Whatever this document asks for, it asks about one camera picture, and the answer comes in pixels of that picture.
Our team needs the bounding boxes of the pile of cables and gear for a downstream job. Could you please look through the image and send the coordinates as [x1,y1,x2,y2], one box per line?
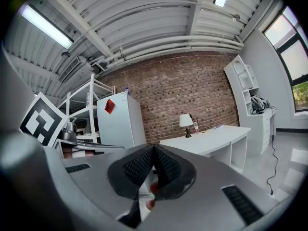
[250,95,277,116]

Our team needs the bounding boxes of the person's right hand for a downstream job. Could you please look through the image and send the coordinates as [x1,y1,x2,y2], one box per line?
[146,180,161,211]

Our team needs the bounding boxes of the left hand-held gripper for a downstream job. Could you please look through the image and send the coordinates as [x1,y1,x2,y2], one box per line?
[19,91,126,159]

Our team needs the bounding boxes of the white metal shelf rack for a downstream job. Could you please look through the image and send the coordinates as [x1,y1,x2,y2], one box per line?
[57,73,116,144]

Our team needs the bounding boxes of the white ceiling air vent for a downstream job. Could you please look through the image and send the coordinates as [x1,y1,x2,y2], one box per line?
[58,56,80,83]

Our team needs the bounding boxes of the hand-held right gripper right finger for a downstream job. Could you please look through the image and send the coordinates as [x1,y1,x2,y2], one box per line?
[144,144,287,231]

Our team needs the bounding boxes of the white desk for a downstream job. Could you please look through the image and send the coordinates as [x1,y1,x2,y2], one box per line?
[158,124,252,176]

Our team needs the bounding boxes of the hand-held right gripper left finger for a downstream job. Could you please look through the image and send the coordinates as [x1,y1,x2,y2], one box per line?
[61,144,155,231]

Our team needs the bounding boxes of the white refrigerator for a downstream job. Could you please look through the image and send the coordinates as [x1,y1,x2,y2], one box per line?
[96,91,147,149]

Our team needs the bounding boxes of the table lamp with white shade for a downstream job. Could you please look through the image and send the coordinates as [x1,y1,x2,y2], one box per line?
[179,114,194,138]

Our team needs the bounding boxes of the black framed window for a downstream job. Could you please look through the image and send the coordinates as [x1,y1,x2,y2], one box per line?
[261,5,308,113]

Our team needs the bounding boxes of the black power cable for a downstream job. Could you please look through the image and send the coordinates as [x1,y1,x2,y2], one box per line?
[266,135,280,197]

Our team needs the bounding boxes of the white tall cabinet with shelves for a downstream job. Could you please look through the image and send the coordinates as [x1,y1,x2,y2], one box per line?
[223,54,277,155]

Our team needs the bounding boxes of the red diamond sticker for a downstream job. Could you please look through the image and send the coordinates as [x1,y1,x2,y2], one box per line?
[104,99,116,115]

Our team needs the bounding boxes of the white ceiling pipes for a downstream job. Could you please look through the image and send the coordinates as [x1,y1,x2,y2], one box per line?
[90,34,244,69]

